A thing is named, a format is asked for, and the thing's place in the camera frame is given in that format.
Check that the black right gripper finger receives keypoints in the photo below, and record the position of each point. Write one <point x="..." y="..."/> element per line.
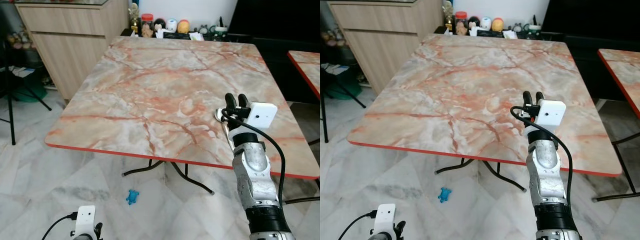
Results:
<point x="243" y="101"/>
<point x="230" y="102"/>
<point x="527" y="99"/>
<point x="539" y="98"/>

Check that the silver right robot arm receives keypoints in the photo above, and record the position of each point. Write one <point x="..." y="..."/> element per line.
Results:
<point x="252" y="170"/>
<point x="546" y="165"/>

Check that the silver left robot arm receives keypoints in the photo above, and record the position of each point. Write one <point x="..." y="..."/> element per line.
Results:
<point x="82" y="237"/>

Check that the small blue toy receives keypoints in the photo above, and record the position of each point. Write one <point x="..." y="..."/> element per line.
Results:
<point x="444" y="195"/>
<point x="132" y="197"/>

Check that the green white mug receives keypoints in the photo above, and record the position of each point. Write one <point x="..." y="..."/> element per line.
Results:
<point x="535" y="32"/>
<point x="220" y="33"/>

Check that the white folded paper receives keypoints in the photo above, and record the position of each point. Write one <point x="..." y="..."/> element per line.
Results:
<point x="510" y="34"/>
<point x="196" y="36"/>

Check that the orange yellow round figurine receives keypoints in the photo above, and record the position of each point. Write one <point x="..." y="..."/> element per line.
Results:
<point x="183" y="26"/>
<point x="498" y="24"/>

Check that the black tripod stand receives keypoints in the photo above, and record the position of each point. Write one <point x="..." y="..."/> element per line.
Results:
<point x="11" y="100"/>
<point x="324" y="120"/>

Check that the white round figurine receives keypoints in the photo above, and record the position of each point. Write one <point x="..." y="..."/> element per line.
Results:
<point x="172" y="25"/>
<point x="486" y="23"/>

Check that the black television screen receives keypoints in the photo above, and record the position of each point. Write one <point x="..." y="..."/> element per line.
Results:
<point x="275" y="17"/>
<point x="590" y="16"/>

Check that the black round figurine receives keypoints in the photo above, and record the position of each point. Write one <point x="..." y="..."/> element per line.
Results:
<point x="474" y="22"/>
<point x="159" y="25"/>

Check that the stack of white papers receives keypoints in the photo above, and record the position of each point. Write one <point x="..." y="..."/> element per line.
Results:
<point x="22" y="72"/>
<point x="337" y="69"/>

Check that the red lid snack jar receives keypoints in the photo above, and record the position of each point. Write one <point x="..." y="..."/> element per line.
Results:
<point x="461" y="24"/>
<point x="147" y="26"/>

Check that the green plastic basin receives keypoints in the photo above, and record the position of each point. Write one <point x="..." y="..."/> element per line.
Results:
<point x="345" y="90"/>
<point x="27" y="94"/>

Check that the golden figurine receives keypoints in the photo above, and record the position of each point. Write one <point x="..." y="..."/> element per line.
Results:
<point x="134" y="20"/>
<point x="448" y="18"/>

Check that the light wooden cabinet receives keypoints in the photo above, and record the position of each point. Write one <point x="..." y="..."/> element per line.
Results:
<point x="390" y="47"/>
<point x="75" y="50"/>

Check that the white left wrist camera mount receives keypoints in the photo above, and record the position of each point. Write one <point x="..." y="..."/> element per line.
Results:
<point x="385" y="217"/>
<point x="85" y="219"/>

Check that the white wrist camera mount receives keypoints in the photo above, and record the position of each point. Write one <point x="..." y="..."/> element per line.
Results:
<point x="385" y="217"/>
<point x="263" y="115"/>
<point x="85" y="219"/>
<point x="552" y="113"/>

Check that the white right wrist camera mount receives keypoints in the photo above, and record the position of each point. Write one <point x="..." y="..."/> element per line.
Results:
<point x="552" y="113"/>
<point x="263" y="115"/>

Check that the black metal table leg frame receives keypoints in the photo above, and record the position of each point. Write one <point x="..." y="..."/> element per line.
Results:
<point x="192" y="180"/>
<point x="620" y="196"/>
<point x="505" y="178"/>
<point x="300" y="200"/>

